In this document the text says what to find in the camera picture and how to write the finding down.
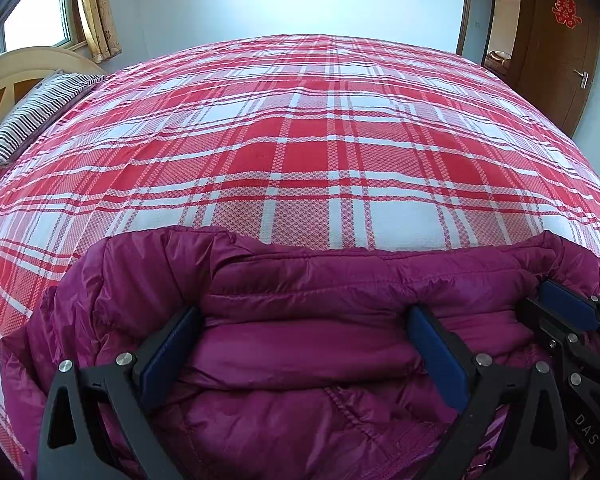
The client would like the magenta puffer jacket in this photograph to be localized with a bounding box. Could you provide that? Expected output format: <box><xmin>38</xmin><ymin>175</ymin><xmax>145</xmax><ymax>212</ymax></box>
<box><xmin>1</xmin><ymin>226</ymin><xmax>600</xmax><ymax>479</ymax></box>

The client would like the brown wooden door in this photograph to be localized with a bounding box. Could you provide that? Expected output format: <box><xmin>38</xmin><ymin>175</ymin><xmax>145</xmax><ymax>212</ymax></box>
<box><xmin>506</xmin><ymin>0</ymin><xmax>600</xmax><ymax>136</ymax></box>

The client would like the red white plaid bedsheet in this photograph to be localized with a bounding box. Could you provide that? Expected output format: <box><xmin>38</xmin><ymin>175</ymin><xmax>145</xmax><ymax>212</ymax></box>
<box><xmin>0</xmin><ymin>35</ymin><xmax>600</xmax><ymax>470</ymax></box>

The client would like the red paper door decoration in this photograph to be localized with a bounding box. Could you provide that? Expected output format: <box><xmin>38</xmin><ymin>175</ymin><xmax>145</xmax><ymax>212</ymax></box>
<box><xmin>552</xmin><ymin>0</ymin><xmax>582</xmax><ymax>29</ymax></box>

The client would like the striped grey pillow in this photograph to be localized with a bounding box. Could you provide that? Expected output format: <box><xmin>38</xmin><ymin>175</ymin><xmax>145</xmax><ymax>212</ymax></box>
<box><xmin>0</xmin><ymin>70</ymin><xmax>105</xmax><ymax>167</ymax></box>

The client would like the cream wooden headboard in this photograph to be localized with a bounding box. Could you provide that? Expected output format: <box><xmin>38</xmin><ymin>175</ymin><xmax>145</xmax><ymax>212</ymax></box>
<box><xmin>0</xmin><ymin>45</ymin><xmax>106</xmax><ymax>187</ymax></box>

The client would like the right yellow curtain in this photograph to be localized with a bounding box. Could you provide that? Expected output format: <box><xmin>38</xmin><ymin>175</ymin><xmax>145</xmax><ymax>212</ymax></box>
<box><xmin>78</xmin><ymin>0</ymin><xmax>122</xmax><ymax>64</ymax></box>

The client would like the silver door handle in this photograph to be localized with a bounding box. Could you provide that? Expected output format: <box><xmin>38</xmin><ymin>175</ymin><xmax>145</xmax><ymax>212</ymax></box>
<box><xmin>573</xmin><ymin>70</ymin><xmax>590</xmax><ymax>90</ymax></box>

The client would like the window with frame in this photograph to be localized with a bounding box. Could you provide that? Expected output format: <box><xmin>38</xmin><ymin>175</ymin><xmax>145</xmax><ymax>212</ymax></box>
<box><xmin>0</xmin><ymin>0</ymin><xmax>85</xmax><ymax>55</ymax></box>

